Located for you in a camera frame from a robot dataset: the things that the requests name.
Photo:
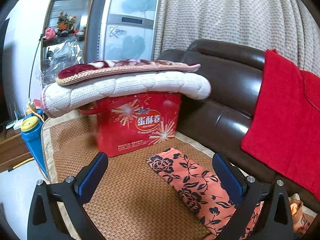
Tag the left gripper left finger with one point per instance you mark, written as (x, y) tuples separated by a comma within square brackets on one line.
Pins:
[(45, 220)]

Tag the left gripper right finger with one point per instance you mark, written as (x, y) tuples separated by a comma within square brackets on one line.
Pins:
[(275, 219)]

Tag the orange floral blouse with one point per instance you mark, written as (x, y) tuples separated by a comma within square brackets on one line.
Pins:
[(201, 191)]

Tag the blue yellow plastic container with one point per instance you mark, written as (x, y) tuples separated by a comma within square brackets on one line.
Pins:
[(31, 128)]

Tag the red knitted blanket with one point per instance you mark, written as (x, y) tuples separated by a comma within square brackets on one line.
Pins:
[(284, 133)]

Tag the red snack gift box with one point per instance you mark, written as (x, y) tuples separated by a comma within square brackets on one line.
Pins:
[(129, 123)]

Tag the white quilted cushion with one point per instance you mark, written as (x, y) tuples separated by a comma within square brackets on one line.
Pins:
[(58, 100)]

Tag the dark brown leather sofa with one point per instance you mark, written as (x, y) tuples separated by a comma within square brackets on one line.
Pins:
[(225, 84)]

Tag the maroon floral plush pad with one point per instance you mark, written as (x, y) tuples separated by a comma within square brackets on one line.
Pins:
[(81, 72)]

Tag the glass display cabinet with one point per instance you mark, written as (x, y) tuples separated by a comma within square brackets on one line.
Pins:
[(64, 35)]

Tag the silver refrigerator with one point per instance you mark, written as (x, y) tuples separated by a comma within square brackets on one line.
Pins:
[(121, 29)]

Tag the beige dotted curtain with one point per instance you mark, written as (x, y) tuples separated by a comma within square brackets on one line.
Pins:
[(284, 25)]

